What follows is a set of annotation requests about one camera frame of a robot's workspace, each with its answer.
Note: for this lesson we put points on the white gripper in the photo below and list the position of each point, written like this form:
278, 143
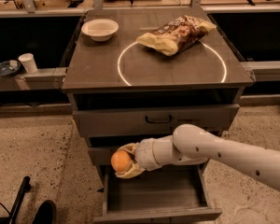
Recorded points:
144, 155

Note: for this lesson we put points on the orange fruit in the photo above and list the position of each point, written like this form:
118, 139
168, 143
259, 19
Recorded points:
121, 161

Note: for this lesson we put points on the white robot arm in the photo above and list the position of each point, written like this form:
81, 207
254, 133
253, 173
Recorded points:
191, 145

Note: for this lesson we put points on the open bottom drawer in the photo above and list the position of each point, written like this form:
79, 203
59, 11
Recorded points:
170, 195

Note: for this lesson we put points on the black rounded base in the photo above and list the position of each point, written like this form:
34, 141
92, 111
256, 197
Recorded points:
46, 213

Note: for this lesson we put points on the black pole on floor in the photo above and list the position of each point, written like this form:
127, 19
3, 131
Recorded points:
24, 188

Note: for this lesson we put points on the brown chip bag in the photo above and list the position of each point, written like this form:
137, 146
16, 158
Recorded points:
176, 35

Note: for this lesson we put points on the white bowl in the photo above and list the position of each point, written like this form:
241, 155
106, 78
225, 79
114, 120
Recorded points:
99, 30

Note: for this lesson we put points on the white paper cup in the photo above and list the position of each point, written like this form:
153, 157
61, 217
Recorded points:
28, 62

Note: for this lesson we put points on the dark round plate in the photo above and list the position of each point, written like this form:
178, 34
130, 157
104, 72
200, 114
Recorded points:
9, 68

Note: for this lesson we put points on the top drawer with handle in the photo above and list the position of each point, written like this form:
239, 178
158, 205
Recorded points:
158, 120

